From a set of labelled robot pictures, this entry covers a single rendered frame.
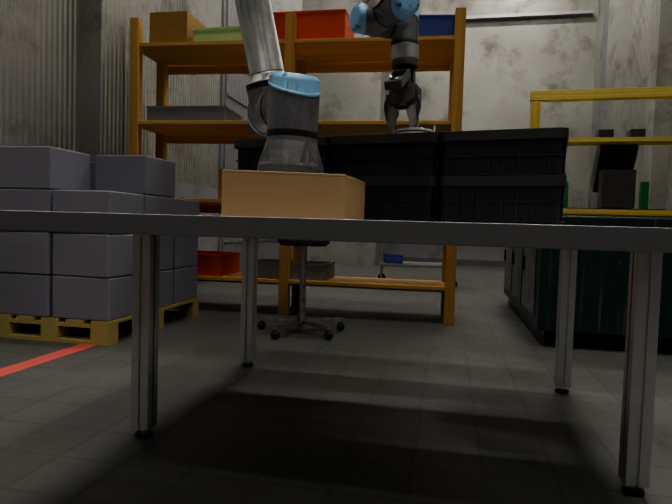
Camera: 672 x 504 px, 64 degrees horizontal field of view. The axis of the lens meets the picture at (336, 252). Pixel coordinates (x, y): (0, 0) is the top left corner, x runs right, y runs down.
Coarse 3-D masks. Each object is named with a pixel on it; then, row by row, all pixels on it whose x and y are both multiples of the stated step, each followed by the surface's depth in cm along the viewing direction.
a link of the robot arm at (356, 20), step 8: (352, 8) 142; (360, 8) 138; (368, 8) 138; (352, 16) 142; (360, 16) 138; (368, 16) 138; (352, 24) 142; (360, 24) 139; (368, 24) 140; (376, 24) 137; (360, 32) 142; (368, 32) 142; (376, 32) 141; (384, 32) 143; (392, 32) 144
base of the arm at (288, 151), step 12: (276, 132) 119; (288, 132) 118; (300, 132) 118; (312, 132) 120; (276, 144) 118; (288, 144) 118; (300, 144) 118; (312, 144) 120; (264, 156) 121; (276, 156) 118; (288, 156) 117; (300, 156) 118; (312, 156) 120; (264, 168) 119; (276, 168) 117; (288, 168) 117; (300, 168) 117; (312, 168) 119
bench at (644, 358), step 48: (144, 240) 168; (336, 240) 97; (384, 240) 95; (432, 240) 94; (480, 240) 92; (528, 240) 91; (576, 240) 89; (624, 240) 88; (144, 288) 168; (144, 336) 169; (240, 336) 261; (144, 384) 170; (624, 384) 146; (144, 432) 173; (624, 432) 144; (624, 480) 143
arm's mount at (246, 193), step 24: (240, 192) 112; (264, 192) 111; (288, 192) 110; (312, 192) 109; (336, 192) 108; (360, 192) 127; (240, 216) 113; (264, 216) 111; (288, 216) 110; (312, 216) 109; (336, 216) 108; (360, 216) 128
